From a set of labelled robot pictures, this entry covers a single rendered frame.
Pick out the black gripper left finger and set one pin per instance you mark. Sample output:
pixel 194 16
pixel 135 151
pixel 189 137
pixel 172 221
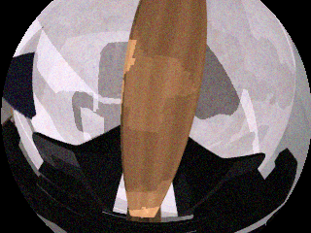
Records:
pixel 97 163

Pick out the brown wooden post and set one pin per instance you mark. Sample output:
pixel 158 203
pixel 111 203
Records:
pixel 157 217

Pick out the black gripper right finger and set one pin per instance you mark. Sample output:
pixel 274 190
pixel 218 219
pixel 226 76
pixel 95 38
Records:
pixel 201 173

